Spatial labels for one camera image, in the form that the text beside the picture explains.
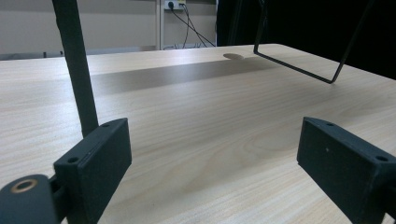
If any black curtain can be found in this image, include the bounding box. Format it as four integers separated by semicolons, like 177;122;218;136
216;0;396;80

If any round table cable grommet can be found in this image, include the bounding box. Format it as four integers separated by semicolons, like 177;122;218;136
222;52;246;61

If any white wall cable trunking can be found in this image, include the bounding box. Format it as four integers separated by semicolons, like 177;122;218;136
155;0;165;50

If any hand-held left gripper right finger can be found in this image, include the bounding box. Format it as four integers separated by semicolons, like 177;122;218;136
296;116;396;224

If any white wall power socket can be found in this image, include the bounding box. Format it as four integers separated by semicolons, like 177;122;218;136
163;0;187;10

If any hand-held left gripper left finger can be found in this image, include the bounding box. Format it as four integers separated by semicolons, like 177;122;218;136
53;117;133;224

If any black cable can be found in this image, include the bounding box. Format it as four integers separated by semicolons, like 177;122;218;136
181;3;191;49
169;4;217;49

